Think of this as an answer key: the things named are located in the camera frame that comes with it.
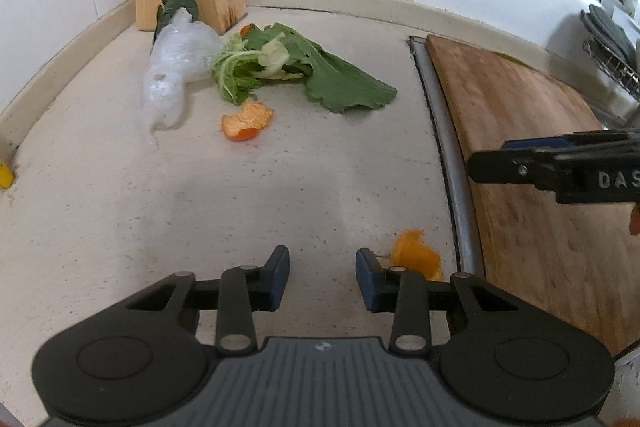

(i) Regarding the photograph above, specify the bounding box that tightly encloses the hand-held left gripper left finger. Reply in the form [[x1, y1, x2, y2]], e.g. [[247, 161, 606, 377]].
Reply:
[[122, 245, 291, 354]]

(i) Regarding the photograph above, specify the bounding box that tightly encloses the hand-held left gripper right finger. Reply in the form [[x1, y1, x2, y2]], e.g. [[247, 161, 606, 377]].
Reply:
[[355, 247, 521, 354]]

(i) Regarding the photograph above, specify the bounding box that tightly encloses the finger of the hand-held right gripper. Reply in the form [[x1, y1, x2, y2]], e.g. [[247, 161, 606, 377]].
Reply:
[[501, 134, 571, 152], [467, 149, 556, 190]]

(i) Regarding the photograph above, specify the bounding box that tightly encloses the large orange peel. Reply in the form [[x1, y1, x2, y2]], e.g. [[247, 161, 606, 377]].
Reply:
[[389, 228, 445, 282]]

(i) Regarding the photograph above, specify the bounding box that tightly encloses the large green leaf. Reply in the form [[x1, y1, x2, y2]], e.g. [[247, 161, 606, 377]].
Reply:
[[245, 23, 399, 114]]

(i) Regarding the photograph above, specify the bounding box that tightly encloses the leafy vegetable stalk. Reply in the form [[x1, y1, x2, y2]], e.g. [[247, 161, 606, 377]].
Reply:
[[211, 34, 306, 105]]

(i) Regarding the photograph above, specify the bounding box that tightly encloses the clear plastic wrap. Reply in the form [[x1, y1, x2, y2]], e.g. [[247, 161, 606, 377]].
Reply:
[[142, 9, 223, 150]]

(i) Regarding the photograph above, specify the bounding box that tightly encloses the small dark green leaf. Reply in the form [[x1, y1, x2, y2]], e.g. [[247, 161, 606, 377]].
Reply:
[[155, 0, 201, 42]]

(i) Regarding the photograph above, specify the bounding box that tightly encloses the wooden cutting board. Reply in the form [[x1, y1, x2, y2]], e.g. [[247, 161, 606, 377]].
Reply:
[[426, 34, 640, 355]]

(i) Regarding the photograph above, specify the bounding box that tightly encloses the metal sink rim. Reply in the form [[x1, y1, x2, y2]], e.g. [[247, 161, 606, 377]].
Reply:
[[407, 35, 488, 273]]

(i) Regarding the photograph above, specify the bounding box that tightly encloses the dark cloth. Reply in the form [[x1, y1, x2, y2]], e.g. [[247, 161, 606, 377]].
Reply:
[[587, 4, 640, 68]]

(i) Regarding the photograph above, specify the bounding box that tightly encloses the wire dish rack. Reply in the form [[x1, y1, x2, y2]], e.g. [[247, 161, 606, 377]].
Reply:
[[580, 9, 640, 98]]

